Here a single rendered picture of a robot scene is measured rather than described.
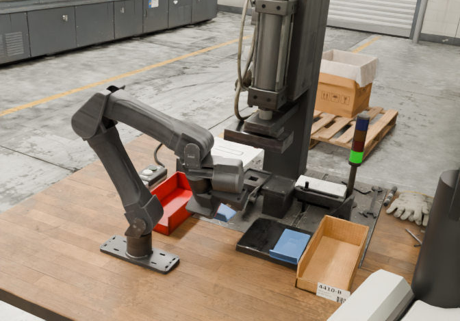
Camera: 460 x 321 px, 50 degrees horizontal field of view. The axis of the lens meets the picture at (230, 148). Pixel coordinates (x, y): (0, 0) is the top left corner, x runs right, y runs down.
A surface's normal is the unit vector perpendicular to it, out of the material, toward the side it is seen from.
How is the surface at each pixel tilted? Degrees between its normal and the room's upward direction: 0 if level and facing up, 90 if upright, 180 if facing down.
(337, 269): 0
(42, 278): 0
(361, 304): 7
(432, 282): 90
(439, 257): 90
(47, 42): 90
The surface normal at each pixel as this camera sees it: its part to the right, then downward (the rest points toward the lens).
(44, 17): 0.88, 0.24
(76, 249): 0.07, -0.92
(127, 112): -0.17, 0.37
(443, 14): -0.47, 0.32
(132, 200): -0.31, 0.15
